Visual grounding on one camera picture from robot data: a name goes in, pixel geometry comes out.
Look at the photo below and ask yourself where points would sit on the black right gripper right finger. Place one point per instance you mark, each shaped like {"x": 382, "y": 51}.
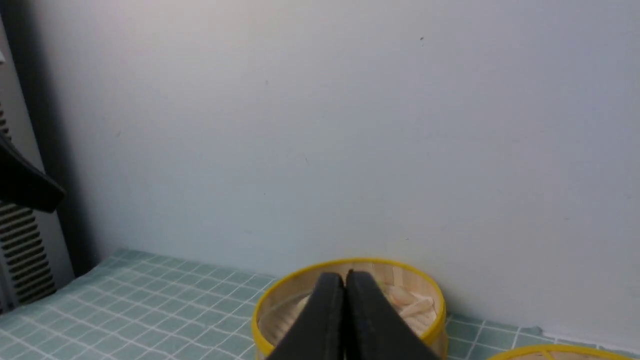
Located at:
{"x": 373, "y": 329}

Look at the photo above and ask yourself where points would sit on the white dumpling in steamer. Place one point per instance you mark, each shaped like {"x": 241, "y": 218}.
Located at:
{"x": 410, "y": 304}

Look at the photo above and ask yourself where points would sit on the green checked tablecloth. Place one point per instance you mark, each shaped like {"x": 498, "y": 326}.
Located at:
{"x": 470, "y": 338}

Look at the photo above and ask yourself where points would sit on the grey vented appliance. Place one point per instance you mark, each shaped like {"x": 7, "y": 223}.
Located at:
{"x": 34, "y": 259}

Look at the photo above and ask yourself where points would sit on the woven bamboo steamer lid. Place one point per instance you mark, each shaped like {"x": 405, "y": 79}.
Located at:
{"x": 557, "y": 352}

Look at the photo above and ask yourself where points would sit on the bamboo steamer basket yellow rim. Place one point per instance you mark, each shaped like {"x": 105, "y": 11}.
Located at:
{"x": 279, "y": 307}

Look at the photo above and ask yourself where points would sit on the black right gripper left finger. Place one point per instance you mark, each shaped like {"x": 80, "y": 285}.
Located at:
{"x": 316, "y": 334}

